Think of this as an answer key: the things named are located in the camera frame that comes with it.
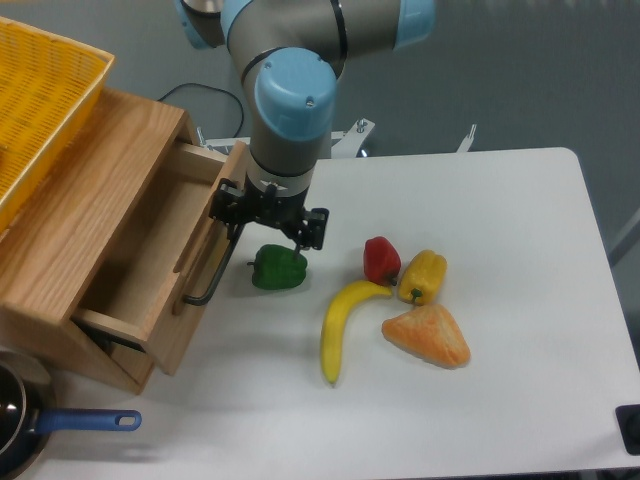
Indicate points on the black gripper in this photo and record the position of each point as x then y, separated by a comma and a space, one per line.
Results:
267, 206

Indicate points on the wooden top drawer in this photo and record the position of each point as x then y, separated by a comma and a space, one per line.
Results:
167, 249

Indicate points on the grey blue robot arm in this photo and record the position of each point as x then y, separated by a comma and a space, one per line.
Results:
289, 56

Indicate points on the wooden drawer cabinet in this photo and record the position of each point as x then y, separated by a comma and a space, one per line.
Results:
52, 251

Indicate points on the green bell pepper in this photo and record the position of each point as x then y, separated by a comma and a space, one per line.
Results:
276, 267

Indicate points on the red bell pepper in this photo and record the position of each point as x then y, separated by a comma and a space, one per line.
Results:
381, 261

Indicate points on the yellow banana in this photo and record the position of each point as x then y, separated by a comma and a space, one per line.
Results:
335, 321

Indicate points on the yellow bell pepper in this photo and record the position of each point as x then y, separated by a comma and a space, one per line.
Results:
423, 278

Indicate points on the orange bread wedge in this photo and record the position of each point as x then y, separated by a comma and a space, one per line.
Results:
431, 333

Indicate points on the yellow plastic basket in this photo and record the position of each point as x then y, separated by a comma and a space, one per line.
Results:
49, 86

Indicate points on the black corner device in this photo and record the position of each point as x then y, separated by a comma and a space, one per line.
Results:
628, 421

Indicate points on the blue handled saucepan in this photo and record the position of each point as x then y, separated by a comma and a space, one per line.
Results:
30, 414

